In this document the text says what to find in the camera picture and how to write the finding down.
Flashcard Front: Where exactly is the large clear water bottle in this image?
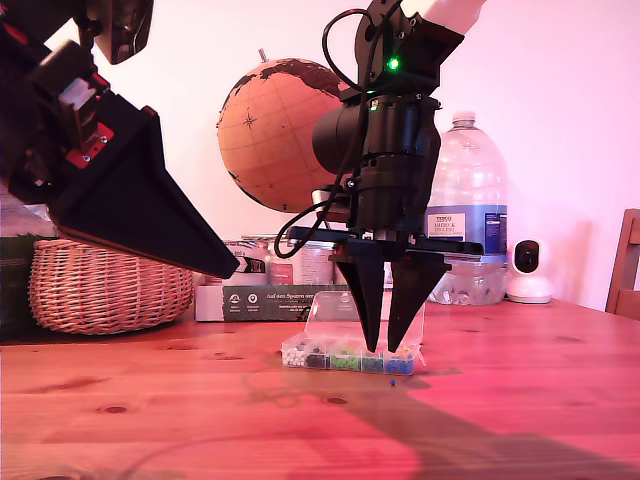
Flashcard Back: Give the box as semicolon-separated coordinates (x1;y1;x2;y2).
424;112;510;307

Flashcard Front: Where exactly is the cork globe on stand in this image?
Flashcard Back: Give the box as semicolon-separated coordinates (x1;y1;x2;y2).
217;48;361;236

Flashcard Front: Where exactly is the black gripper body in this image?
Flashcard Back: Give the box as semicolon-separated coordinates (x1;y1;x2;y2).
288;152;484;261

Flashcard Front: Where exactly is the tin can with label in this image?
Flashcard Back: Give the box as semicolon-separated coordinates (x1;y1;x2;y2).
232;239;270;287
267;242;335;286

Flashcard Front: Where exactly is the clear plastic pin organiser box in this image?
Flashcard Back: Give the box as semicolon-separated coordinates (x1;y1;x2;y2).
281;291;427;376

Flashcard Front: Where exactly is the wicker basket with handle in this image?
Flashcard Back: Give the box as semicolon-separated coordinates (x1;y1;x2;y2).
28;238;195;336

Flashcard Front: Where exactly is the dark printed cardboard tray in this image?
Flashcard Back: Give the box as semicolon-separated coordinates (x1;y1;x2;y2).
194;283;406;324

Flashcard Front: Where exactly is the long black arm cable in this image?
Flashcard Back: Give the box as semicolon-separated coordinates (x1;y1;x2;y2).
273;97;371;260

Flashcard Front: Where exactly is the small white round camera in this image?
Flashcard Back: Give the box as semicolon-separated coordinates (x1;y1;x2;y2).
506;238;555;305

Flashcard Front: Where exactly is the wooden chair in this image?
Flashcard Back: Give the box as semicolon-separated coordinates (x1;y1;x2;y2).
605;208;640;321

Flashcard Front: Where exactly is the short black arm cable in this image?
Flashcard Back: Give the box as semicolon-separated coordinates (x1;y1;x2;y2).
322;8;401;94

